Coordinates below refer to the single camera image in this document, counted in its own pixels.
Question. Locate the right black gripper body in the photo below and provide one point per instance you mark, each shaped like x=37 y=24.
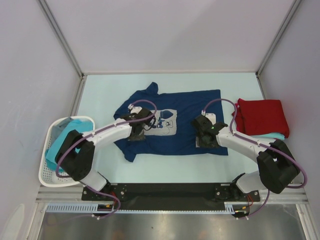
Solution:
x=202 y=142

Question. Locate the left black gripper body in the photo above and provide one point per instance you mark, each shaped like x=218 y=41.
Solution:
x=140 y=137

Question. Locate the navy blue t shirt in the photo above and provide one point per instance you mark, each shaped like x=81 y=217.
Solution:
x=170 y=133

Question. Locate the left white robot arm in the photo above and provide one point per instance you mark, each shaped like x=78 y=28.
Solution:
x=77 y=152

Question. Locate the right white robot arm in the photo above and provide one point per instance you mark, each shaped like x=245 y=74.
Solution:
x=276 y=167

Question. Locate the folded red t shirt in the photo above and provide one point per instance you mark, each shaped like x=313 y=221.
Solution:
x=261 y=117

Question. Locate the turquoise t shirt in basket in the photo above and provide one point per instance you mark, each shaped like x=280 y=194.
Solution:
x=79 y=124

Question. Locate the folded light blue t shirt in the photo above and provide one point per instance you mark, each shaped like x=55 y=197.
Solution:
x=273 y=135

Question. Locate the grey shirt in basket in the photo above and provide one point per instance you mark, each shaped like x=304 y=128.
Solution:
x=58 y=128

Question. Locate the white laundry basket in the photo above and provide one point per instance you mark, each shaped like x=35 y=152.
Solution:
x=46 y=176

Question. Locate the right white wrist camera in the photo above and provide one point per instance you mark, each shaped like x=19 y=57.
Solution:
x=210 y=116

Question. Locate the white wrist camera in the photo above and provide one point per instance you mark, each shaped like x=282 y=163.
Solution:
x=210 y=116
x=134 y=109

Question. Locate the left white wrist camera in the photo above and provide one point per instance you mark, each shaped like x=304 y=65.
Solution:
x=134 y=109

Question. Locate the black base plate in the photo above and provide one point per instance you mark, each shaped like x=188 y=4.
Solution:
x=178 y=196

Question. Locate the light blue cable duct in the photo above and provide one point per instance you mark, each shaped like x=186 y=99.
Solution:
x=79 y=208

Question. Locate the aluminium frame rail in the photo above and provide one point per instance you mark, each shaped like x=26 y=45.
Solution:
x=73 y=194

